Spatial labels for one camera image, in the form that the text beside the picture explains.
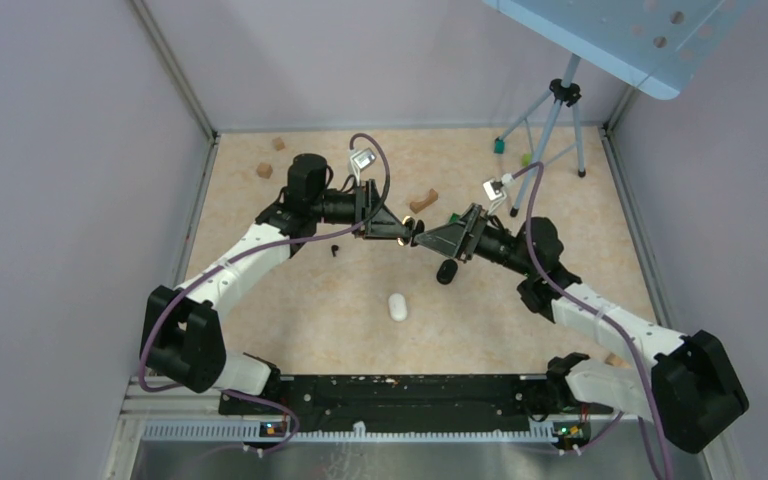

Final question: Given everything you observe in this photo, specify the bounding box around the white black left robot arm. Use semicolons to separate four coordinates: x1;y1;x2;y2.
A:
139;153;419;414

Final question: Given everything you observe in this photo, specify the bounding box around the light blue perforated panel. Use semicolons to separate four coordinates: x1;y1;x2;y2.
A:
485;0;754;100

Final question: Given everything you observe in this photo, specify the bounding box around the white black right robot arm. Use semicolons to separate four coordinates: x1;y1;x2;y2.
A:
412;204;750;453

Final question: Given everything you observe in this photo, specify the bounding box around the grey tripod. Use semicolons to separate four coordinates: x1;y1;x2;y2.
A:
495;54;588;219

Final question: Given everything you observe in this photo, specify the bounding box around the small tan wooden cube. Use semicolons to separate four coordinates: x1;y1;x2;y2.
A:
272;137;286;151

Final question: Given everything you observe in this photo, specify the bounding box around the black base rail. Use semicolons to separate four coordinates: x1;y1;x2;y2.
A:
218;373;614;435

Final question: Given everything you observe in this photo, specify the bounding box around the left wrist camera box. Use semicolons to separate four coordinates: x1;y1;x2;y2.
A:
348;148;377;182

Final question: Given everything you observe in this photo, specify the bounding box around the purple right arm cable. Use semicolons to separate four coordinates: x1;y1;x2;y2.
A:
503;161;673;480

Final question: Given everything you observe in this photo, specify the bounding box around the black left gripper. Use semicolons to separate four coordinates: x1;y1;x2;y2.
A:
311;178;410;240

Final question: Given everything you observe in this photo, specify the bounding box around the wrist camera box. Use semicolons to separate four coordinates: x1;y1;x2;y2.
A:
348;148;377;182
482;179;507;215

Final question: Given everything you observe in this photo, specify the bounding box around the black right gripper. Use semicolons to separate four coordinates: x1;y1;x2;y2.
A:
415;203;534;277

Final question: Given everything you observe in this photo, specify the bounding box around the tan block near base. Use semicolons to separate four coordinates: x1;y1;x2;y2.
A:
604;353;628;368

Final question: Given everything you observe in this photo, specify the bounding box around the white earbud charging case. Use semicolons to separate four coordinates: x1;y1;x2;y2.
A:
387;293;409;322

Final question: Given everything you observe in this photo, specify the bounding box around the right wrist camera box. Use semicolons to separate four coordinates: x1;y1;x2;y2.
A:
482;179;507;215

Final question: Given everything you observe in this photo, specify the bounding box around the brown wooden arch block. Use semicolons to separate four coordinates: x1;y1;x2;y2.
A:
409;188;439;214

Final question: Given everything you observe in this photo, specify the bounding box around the black earbud charging case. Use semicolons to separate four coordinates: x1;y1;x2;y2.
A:
435;259;459;285

